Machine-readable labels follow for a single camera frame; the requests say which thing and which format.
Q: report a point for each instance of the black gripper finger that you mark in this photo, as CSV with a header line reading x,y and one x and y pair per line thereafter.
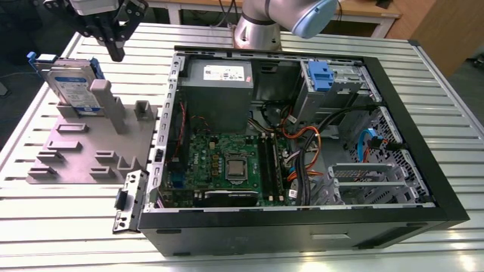
x,y
134,17
82,25

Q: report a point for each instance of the hard disk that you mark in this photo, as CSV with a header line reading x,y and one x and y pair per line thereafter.
x,y
74,88

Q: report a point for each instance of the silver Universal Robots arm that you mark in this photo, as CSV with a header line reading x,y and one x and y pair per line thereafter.
x,y
258,34

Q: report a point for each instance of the silver metal disk bay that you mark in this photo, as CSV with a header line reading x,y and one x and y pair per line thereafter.
x,y
371,184

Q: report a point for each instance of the black office chair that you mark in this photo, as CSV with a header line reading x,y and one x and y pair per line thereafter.
x,y
19,42

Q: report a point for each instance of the grey power supply unit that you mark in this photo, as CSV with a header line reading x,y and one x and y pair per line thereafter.
x,y
215,107

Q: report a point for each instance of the grey parts rack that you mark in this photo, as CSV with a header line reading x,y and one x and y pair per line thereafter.
x,y
87,141

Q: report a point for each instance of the green motherboard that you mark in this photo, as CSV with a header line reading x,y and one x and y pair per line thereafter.
x,y
205,147

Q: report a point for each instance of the blue drive latch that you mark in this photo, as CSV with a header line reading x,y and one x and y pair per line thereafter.
x,y
321,75

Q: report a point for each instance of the silver optical drive cage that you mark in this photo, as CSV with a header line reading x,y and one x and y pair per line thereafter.
x,y
322,105

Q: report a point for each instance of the silver CPU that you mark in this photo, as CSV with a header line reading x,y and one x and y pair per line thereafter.
x,y
237,167

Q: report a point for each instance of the wooden desk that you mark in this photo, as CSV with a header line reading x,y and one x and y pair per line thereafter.
x,y
363,11

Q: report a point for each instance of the CPU socket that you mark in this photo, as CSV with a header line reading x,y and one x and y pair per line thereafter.
x,y
238,180

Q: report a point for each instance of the black graphics card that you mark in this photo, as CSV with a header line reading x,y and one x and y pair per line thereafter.
x,y
227,199

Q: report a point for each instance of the brown wooden cabinet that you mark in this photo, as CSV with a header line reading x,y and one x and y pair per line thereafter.
x,y
435,28

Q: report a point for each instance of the black open PC case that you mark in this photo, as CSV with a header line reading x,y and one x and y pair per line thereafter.
x,y
265,238

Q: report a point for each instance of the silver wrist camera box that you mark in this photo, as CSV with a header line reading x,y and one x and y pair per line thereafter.
x,y
95,7

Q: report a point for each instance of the white desk frame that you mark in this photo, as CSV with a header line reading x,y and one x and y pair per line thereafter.
x,y
175,17

